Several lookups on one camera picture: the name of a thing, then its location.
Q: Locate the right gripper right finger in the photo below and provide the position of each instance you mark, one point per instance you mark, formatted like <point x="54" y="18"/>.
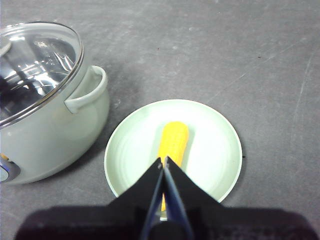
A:
<point x="220" y="222"/>

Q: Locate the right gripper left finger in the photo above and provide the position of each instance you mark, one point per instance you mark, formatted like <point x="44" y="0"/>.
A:
<point x="112" y="220"/>

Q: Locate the yellow corn cob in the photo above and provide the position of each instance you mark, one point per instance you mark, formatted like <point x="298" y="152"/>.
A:
<point x="175" y="140"/>

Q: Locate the pale green round plate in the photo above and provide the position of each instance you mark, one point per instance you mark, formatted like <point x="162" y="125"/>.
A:
<point x="215" y="150"/>

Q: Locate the glass lid with gold knob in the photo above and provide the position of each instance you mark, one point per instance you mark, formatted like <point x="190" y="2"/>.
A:
<point x="37" y="62"/>

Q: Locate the pale green electric steamer pot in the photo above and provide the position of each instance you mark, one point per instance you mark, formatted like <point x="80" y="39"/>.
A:
<point x="50" y="140"/>

